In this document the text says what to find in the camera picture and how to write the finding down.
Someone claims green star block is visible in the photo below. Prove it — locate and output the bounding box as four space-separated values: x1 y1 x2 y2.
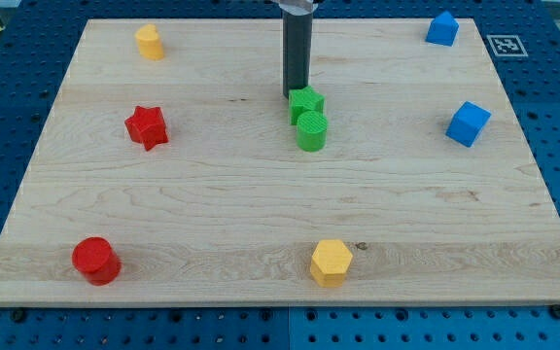
289 86 325 125

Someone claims red star block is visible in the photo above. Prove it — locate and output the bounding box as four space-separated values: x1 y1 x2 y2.
124 106 169 151

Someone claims green cylinder block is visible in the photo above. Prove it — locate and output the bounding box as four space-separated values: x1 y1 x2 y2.
296 111 328 152

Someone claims yellow hexagon block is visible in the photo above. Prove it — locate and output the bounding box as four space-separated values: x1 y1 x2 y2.
310 239 353 288

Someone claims wooden board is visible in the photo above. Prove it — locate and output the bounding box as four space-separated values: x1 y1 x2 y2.
0 18 560 308

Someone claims yellow heart block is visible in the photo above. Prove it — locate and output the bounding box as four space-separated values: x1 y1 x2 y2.
134 23 164 60

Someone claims blue cube block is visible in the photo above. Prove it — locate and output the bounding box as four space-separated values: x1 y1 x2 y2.
446 101 492 148

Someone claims red cylinder block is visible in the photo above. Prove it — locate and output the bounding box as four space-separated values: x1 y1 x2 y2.
71 236 122 286

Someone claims blue house-shaped block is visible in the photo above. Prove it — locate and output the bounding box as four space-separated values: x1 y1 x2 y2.
425 11 459 47

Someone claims white fiducial marker tag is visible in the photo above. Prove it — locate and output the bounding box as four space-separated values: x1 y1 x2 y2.
486 34 528 58

